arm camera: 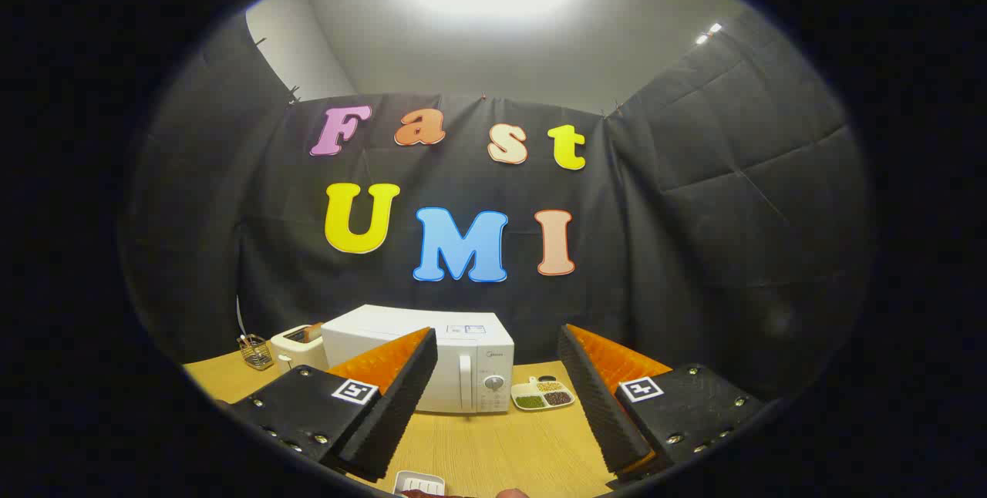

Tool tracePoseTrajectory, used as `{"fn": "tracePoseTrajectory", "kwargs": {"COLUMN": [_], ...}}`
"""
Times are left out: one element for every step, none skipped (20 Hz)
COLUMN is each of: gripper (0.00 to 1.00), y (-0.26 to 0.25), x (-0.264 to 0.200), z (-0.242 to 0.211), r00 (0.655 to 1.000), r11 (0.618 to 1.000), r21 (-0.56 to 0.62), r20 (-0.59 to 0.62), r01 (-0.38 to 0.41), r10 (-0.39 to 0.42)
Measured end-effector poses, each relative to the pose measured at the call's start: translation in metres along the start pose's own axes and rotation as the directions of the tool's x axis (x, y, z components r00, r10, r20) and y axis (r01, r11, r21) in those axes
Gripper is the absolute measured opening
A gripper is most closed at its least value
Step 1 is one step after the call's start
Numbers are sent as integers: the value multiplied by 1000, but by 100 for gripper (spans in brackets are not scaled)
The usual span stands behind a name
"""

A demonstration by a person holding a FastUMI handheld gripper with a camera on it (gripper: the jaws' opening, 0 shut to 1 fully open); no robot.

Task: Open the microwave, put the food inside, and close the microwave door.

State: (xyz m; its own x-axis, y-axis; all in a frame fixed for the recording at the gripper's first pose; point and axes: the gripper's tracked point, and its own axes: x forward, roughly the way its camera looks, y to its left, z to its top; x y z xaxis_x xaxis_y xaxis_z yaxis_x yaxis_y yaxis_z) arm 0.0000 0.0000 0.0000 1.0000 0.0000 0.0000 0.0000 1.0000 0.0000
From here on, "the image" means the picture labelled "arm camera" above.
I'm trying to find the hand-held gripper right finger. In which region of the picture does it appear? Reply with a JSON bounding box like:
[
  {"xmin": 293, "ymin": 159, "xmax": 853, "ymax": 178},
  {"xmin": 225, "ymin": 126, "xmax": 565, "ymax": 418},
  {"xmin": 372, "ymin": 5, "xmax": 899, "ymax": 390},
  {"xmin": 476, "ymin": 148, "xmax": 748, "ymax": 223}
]
[{"xmin": 557, "ymin": 324, "xmax": 766, "ymax": 482}]

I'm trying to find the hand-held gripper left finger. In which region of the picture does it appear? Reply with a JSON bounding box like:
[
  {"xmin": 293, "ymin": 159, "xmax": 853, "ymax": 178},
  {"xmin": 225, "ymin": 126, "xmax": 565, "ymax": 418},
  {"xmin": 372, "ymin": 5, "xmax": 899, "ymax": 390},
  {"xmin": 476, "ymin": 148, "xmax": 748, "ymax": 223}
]
[{"xmin": 227, "ymin": 327, "xmax": 439, "ymax": 483}]

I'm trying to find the white toaster oven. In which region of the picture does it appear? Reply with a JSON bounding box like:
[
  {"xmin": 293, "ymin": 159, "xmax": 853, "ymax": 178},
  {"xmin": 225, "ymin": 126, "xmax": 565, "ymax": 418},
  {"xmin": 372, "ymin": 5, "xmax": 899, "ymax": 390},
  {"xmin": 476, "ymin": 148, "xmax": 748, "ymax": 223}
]
[{"xmin": 321, "ymin": 305, "xmax": 515, "ymax": 415}]

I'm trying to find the white pop-up toaster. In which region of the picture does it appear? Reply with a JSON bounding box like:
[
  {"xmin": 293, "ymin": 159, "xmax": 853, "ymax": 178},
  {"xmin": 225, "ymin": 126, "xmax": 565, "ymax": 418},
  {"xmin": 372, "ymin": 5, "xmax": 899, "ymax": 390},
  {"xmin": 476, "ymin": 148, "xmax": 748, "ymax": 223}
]
[{"xmin": 270, "ymin": 322, "xmax": 328, "ymax": 372}]

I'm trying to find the white divided dish of beans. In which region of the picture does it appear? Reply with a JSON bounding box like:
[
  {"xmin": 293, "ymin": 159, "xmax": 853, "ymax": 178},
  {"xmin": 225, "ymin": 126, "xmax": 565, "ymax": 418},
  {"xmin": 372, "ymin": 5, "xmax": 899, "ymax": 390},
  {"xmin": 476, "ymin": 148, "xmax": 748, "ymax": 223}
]
[{"xmin": 511, "ymin": 376, "xmax": 576, "ymax": 411}]

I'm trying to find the white rectangular plate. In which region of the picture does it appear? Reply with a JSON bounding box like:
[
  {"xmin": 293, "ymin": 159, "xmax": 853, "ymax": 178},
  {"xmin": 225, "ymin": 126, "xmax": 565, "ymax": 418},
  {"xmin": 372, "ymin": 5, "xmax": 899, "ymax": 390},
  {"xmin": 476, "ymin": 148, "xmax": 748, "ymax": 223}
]
[{"xmin": 392, "ymin": 470, "xmax": 446, "ymax": 497}]

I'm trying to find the wire mesh utensil basket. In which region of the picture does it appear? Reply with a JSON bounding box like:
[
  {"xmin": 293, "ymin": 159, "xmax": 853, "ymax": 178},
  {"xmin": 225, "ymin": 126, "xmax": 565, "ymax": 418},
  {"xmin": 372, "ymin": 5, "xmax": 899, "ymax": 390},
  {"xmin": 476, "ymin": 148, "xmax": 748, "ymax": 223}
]
[{"xmin": 237, "ymin": 335, "xmax": 275, "ymax": 371}]

